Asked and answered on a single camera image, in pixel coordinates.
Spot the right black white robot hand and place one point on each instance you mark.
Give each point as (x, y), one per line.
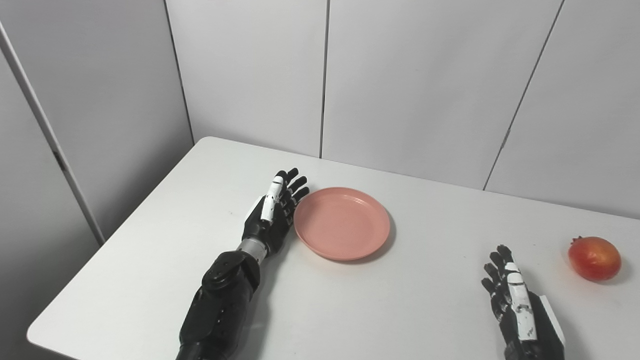
(525, 320)

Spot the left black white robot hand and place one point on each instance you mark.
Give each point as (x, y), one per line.
(262, 227)

